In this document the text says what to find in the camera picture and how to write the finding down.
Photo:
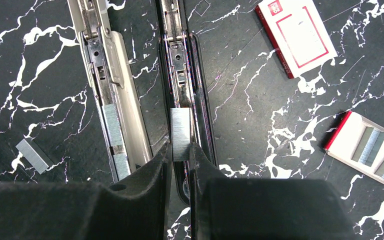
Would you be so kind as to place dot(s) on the silver staple strip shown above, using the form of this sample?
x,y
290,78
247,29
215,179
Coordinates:
x,y
34,155
368,146
180,119
122,167
112,125

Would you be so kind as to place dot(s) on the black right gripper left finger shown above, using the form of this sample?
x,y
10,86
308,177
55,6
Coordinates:
x,y
134,208

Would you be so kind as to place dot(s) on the red white staple box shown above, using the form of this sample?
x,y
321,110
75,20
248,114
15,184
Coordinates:
x,y
298,34

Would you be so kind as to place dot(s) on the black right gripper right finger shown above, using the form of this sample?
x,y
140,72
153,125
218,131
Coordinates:
x,y
225,208

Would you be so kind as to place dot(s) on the cardboard staple box tray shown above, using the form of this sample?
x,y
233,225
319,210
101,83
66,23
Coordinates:
x,y
343,142

